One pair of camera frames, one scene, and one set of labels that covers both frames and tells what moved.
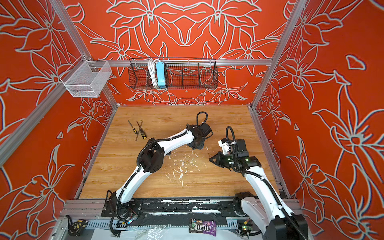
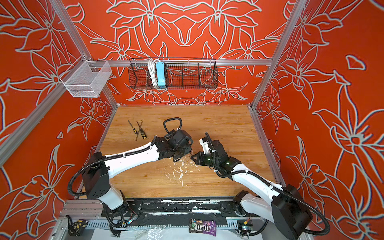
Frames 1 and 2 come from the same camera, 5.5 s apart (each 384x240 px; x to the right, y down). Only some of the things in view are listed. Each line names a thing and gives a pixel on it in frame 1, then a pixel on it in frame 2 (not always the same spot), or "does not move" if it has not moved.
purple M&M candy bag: (207, 227) does not move
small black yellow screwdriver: (134, 129) does not move
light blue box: (160, 75) does not move
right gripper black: (220, 156) → (200, 155)
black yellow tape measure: (75, 228) does not move
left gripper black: (200, 146) → (189, 149)
